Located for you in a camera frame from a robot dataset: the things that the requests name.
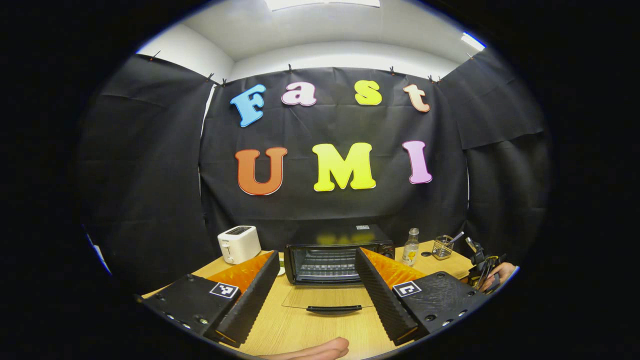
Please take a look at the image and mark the black electric oven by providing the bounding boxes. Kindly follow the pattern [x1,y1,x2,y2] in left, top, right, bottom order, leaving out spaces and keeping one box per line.
[281,224,396,316]

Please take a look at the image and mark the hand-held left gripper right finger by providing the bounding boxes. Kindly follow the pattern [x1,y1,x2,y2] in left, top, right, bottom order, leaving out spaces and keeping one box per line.
[354,246,493,347]

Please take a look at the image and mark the large ceiling light panel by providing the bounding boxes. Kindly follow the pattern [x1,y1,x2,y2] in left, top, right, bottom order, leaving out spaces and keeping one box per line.
[264,0,381,12]

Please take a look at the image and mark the small ceiling light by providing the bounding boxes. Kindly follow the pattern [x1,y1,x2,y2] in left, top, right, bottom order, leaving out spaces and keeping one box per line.
[461,32,487,52]

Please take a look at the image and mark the white toaster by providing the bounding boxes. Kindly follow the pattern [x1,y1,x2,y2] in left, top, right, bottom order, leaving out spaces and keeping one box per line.
[217,225,262,265]

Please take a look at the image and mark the black backdrop cloth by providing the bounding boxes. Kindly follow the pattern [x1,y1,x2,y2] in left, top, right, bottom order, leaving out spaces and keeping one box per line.
[77,50,551,296]

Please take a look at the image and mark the wire utensil holder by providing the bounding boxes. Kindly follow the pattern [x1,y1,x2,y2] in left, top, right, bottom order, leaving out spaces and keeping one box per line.
[432,235,455,261]

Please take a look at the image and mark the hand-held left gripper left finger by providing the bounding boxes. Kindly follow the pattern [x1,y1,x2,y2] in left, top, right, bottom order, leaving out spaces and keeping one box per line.
[136,250,281,348]

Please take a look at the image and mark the clear glass bottle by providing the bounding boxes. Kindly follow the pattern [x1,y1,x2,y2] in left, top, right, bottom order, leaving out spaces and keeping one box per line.
[401,228,420,267]

